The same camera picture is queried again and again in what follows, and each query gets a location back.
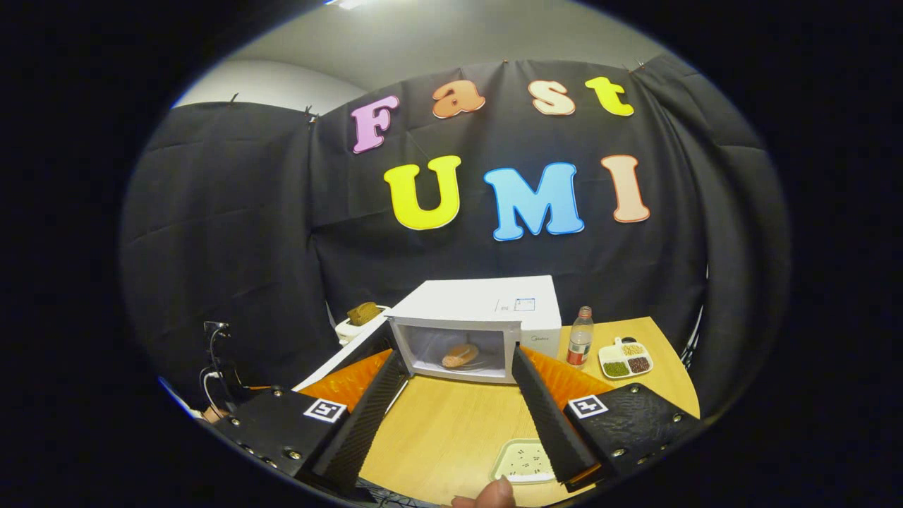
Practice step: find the pile of dark red beans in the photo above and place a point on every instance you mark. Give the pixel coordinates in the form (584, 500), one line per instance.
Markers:
(639, 365)

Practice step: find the black backdrop cloth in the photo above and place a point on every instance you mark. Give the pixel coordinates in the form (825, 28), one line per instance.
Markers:
(226, 247)

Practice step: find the brown toast slice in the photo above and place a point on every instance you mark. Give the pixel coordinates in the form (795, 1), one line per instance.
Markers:
(363, 314)

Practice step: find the clear bottle with red label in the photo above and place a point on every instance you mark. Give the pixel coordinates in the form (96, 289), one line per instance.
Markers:
(580, 342)

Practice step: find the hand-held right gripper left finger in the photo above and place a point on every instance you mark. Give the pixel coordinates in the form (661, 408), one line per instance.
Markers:
(360, 430)

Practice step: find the pile of pale yellow beans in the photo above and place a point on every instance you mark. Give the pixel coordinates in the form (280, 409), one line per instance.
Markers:
(633, 349)

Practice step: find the pile of green beans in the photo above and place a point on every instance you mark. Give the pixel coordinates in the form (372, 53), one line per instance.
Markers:
(616, 369)

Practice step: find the small white square plate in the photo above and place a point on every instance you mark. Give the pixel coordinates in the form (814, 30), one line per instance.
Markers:
(518, 462)

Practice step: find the white microwave oven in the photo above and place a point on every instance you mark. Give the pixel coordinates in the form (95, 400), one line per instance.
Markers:
(480, 300)

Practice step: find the white divided dish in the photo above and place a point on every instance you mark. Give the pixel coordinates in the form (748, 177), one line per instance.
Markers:
(608, 353)

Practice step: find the white toaster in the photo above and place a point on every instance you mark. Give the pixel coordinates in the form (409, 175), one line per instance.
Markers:
(349, 333)

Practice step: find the pink sugared bread bun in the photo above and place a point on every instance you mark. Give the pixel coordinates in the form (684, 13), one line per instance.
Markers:
(460, 355)

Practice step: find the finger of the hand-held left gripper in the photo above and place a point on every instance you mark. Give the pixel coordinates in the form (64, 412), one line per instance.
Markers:
(255, 387)

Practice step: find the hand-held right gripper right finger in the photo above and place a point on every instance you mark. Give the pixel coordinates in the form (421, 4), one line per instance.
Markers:
(550, 430)

